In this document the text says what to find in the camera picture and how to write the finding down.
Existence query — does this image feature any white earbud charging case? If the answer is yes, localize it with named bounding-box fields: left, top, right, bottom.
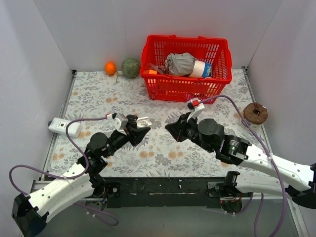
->
left=136, top=117, right=152, bottom=128

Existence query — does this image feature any black earbud charging case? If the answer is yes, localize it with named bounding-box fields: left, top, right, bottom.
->
left=126, top=115, right=138, bottom=123

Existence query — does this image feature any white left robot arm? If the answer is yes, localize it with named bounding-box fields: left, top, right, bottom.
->
left=12, top=115, right=152, bottom=237

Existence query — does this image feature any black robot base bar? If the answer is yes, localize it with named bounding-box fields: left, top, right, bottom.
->
left=83, top=176, right=244, bottom=213

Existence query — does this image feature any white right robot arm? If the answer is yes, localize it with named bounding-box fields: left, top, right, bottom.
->
left=165, top=114, right=316, bottom=209

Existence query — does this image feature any white rectangular device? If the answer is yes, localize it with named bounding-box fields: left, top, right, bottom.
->
left=48, top=118, right=83, bottom=138

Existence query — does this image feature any pink blue cup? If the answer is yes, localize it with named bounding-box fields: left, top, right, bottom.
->
left=189, top=60, right=213, bottom=79

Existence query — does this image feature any orange item in basket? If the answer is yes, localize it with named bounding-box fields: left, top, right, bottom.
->
left=149, top=70, right=157, bottom=75

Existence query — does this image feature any grey crumpled bag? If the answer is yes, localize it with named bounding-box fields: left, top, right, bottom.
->
left=164, top=52, right=197, bottom=77

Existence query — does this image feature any green melon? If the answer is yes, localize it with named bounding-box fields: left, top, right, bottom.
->
left=121, top=58, right=141, bottom=79

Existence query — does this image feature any jar with brown lid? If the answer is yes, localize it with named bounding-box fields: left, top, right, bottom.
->
left=242, top=102, right=268, bottom=131

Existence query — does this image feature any orange fruit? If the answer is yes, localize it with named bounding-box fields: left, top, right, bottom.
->
left=104, top=62, right=117, bottom=75

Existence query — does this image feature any red plastic shopping basket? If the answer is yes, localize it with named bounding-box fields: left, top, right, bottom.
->
left=140, top=35, right=232, bottom=102

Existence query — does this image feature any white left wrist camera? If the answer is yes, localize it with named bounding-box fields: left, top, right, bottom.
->
left=106, top=113, right=128, bottom=132

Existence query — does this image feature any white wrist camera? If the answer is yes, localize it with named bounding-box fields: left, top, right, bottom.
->
left=187, top=98, right=205, bottom=121
left=106, top=113, right=128, bottom=132

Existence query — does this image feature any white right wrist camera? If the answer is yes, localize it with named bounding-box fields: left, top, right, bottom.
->
left=187, top=98, right=205, bottom=121

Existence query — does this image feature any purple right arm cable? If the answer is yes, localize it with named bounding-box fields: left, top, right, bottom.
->
left=198, top=95, right=288, bottom=237

